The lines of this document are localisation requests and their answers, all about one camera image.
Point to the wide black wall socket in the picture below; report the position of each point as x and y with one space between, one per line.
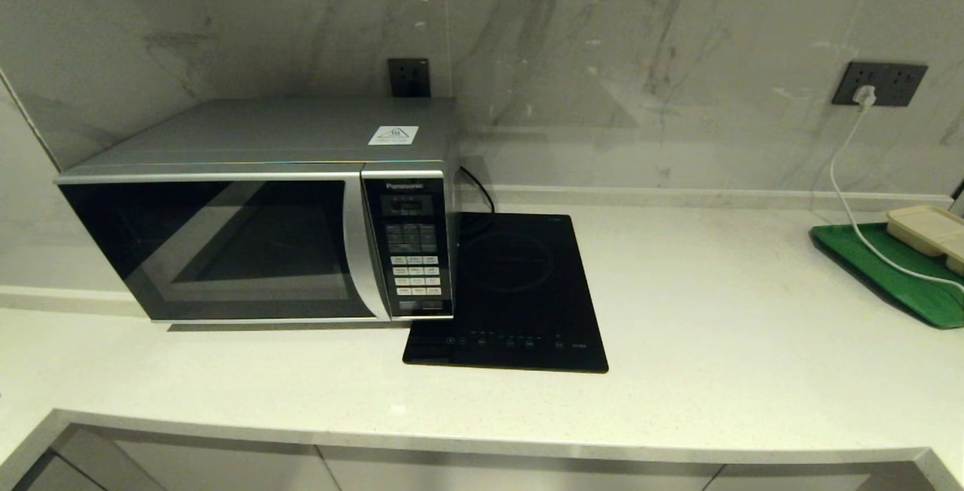
896 84

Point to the white warning sticker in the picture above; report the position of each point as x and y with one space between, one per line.
392 135

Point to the beige lunch box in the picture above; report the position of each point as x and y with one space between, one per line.
926 229

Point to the green plastic tray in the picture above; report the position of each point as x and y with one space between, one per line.
904 288

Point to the black induction cooktop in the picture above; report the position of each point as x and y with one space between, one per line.
527 288

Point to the black glass microwave door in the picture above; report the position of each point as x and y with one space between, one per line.
226 250

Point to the silver Panasonic microwave oven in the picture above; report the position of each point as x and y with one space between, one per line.
263 133

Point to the white power plug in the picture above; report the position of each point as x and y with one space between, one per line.
865 96

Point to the small black wall socket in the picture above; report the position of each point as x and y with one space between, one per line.
409 78

